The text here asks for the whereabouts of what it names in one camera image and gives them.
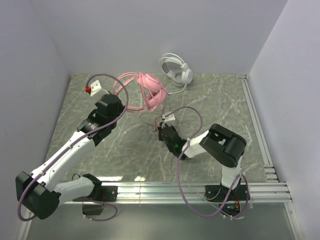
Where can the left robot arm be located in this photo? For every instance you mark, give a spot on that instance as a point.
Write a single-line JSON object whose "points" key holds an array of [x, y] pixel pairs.
{"points": [[41, 191]]}

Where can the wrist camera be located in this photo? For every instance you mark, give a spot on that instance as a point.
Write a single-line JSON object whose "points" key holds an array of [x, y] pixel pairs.
{"points": [[95, 90], [167, 120]]}

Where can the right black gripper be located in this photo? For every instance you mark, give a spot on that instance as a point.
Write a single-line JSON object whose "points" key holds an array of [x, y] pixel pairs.
{"points": [[164, 127]]}

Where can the right aluminium rail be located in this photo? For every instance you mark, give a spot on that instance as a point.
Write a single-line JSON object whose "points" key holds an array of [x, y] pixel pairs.
{"points": [[269, 168]]}

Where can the pink headphones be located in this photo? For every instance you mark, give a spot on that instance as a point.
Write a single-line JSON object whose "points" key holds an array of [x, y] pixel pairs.
{"points": [[152, 91]]}

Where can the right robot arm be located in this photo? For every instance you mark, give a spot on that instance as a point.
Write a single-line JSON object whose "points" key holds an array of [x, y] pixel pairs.
{"points": [[222, 144]]}

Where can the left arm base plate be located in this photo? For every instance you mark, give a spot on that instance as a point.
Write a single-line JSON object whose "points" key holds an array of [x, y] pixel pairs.
{"points": [[101, 193]]}

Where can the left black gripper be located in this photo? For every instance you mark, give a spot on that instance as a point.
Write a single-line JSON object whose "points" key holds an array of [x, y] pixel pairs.
{"points": [[106, 95]]}

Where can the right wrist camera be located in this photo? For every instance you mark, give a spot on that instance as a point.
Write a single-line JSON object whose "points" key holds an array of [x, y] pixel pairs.
{"points": [[167, 120]]}

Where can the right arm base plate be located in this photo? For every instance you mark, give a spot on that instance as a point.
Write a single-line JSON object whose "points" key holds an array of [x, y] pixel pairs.
{"points": [[213, 193]]}

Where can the aluminium rail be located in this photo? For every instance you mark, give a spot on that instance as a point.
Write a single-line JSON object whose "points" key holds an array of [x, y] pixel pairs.
{"points": [[269, 168], [140, 192]]}

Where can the white headphones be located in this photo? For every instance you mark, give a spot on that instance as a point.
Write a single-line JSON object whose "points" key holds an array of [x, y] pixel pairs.
{"points": [[177, 70]]}

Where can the front aluminium rail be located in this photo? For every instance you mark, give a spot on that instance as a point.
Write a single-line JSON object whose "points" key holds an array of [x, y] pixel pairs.
{"points": [[140, 192]]}

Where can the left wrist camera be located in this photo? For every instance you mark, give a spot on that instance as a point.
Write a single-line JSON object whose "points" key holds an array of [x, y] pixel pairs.
{"points": [[95, 90]]}

